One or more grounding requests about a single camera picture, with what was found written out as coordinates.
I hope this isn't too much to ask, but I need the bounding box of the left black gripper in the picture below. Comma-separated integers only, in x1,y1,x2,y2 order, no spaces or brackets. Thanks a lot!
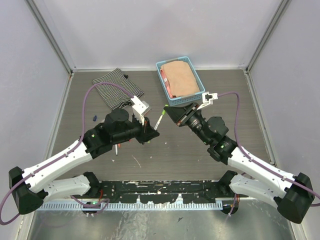
113,114,160,145

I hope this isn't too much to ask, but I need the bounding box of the purple cable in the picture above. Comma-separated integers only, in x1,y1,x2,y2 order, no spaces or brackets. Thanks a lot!
0,82,136,225
217,91,320,216

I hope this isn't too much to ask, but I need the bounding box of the peach folded towel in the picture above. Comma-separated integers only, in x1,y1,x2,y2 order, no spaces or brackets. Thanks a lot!
160,60,200,98

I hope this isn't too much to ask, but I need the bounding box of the white pen lime end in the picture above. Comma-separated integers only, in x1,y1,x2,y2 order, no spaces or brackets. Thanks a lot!
154,115,164,130

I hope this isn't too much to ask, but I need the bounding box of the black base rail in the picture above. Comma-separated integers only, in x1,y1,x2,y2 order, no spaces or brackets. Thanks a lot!
82,180,239,204

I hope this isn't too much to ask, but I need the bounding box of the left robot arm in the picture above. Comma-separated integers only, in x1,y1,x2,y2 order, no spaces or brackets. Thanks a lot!
8,108,160,215

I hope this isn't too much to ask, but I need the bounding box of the light blue plastic basket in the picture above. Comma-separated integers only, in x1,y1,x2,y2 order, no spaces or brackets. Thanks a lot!
156,56,206,106

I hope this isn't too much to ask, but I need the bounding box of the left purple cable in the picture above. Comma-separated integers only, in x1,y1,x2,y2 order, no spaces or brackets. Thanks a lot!
0,82,136,225

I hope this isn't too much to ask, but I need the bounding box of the grey slotted cable duct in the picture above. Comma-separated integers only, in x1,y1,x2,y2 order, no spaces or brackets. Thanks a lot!
38,200,223,212

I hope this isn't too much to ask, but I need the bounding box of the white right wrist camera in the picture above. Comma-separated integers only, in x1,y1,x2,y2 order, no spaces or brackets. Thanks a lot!
197,91,218,110

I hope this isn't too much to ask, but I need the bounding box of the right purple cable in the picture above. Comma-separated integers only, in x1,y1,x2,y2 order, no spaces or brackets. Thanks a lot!
217,91,320,216

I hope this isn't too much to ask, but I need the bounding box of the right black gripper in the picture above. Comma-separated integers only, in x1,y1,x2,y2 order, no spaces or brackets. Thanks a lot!
163,101,211,145

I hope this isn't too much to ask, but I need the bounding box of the black white striped cloth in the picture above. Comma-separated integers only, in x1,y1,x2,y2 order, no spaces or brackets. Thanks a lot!
92,68,144,110

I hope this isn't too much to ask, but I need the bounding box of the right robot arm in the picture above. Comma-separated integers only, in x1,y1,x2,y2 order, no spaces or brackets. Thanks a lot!
163,103,315,224

